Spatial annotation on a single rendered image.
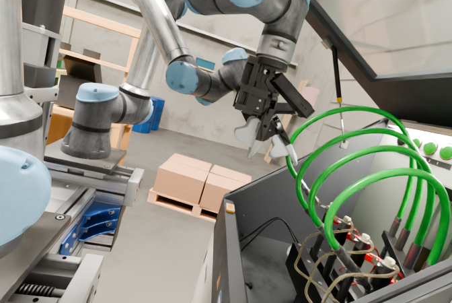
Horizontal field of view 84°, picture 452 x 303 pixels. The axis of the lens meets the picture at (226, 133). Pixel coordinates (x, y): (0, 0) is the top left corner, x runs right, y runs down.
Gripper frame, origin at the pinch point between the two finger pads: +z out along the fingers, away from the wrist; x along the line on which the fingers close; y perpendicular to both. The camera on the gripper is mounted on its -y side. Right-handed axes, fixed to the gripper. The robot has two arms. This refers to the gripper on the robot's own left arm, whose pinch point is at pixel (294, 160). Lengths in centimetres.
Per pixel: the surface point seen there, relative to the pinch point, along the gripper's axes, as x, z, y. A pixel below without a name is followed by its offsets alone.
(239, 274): 5.6, 18.9, 25.0
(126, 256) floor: -116, 19, 126
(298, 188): 6.4, 6.1, 3.1
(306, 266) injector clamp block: -2.4, 26.8, 9.6
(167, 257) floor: -132, 35, 104
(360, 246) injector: 9.9, 22.3, -3.0
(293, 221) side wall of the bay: -41.3, 25.1, 5.9
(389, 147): 15.0, 5.0, -16.5
